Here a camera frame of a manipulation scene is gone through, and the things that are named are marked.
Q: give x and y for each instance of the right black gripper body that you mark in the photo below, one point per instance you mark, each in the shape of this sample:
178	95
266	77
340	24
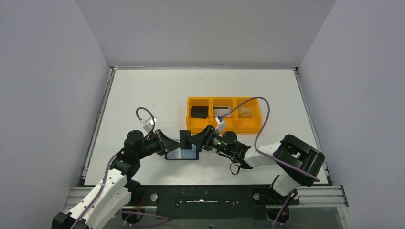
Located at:
207	137

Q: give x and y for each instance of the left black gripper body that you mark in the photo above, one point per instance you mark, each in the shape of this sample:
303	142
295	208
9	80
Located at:
159	141

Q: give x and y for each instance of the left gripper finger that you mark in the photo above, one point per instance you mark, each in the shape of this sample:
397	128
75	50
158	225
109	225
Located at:
160	137
171	145

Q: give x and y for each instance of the blue leather card holder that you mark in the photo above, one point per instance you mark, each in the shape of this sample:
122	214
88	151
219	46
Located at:
184	154

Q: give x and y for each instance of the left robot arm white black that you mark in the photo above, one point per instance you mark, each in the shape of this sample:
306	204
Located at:
117	186

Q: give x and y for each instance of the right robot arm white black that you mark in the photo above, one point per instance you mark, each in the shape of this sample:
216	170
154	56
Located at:
299	161

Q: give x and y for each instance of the black card in bin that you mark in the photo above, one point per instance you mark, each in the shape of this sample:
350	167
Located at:
201	112

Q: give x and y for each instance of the gold card in bin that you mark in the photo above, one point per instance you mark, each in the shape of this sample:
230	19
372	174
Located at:
245	112

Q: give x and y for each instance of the orange three-compartment bin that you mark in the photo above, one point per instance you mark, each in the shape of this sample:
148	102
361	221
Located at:
234	123

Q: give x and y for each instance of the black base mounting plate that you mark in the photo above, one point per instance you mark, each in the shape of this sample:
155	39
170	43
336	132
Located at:
208	202

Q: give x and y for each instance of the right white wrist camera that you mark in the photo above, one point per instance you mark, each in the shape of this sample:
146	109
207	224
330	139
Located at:
221	124

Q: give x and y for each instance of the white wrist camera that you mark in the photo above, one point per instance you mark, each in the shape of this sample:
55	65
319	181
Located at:
148	124
221	124

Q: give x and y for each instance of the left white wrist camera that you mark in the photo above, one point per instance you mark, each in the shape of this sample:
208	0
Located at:
148	124

